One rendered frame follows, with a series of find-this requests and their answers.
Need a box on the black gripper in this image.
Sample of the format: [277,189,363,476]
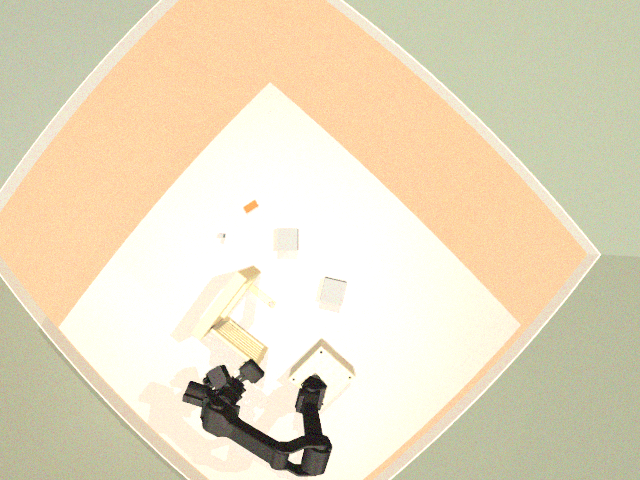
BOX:
[212,359,265,402]

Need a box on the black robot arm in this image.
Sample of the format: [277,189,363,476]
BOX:
[182,365,333,477]

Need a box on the small orange block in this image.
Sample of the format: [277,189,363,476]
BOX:
[243,200,259,213]

